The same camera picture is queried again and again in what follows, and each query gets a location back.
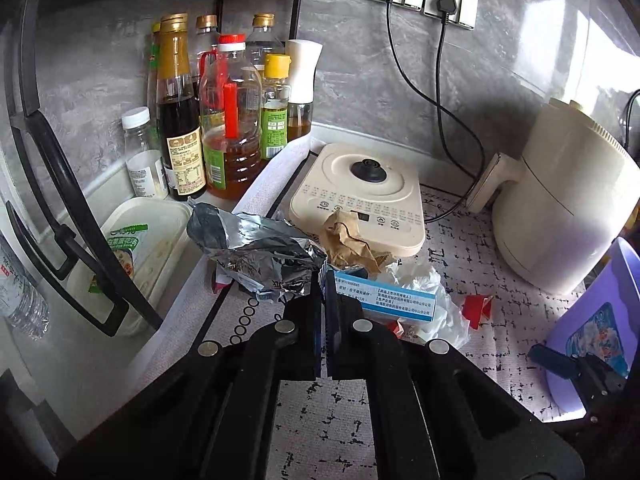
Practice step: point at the white top oil sprayer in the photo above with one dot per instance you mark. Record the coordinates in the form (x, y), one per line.
(302, 60)

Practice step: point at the yellow cap green label bottle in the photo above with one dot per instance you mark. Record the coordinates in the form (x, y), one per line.
(274, 125)

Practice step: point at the clear water bottle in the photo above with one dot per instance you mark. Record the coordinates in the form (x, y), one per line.
(20, 300)

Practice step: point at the green glass bottle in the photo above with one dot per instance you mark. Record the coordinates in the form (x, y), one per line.
(152, 65)

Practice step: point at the oil bottle red cap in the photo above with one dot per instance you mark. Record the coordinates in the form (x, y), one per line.
(232, 160)

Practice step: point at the crumpled brown paper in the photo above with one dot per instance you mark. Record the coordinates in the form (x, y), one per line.
(345, 245)

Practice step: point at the small red packet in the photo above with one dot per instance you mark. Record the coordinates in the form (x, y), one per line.
(220, 285)

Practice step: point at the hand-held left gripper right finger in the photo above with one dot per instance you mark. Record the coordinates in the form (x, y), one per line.
(347, 335)

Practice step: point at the black metal rack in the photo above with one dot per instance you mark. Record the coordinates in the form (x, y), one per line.
(50, 175)

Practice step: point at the silver foil bag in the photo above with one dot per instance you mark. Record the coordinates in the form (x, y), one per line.
(250, 245)

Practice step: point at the small white cap bottle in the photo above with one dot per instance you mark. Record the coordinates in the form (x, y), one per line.
(142, 170)

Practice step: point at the crumpled white tissue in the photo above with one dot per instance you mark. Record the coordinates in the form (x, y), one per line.
(447, 312)

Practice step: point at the cream air fryer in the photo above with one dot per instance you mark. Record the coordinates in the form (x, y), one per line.
(560, 200)

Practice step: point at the purple plastic bin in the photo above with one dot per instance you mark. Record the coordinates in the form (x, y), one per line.
(600, 285)

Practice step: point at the white plastic food container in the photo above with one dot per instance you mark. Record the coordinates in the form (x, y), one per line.
(150, 230)

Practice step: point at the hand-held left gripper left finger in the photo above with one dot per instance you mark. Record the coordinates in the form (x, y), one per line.
(302, 322)

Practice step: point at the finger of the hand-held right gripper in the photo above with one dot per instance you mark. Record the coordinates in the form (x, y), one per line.
(552, 360)
(607, 435)

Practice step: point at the clear bottle gold cap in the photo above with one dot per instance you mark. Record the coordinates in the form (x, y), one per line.
(262, 42)
(205, 35)

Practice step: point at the cream electric kettle base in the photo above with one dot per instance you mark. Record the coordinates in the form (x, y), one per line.
(350, 195)

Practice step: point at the white and blue medicine box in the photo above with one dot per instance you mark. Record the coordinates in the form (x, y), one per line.
(390, 300)

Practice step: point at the red wrapper piece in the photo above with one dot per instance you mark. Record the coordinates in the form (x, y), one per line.
(475, 307)

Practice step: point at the white patterned table mat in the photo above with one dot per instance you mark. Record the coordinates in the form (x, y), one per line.
(500, 360)

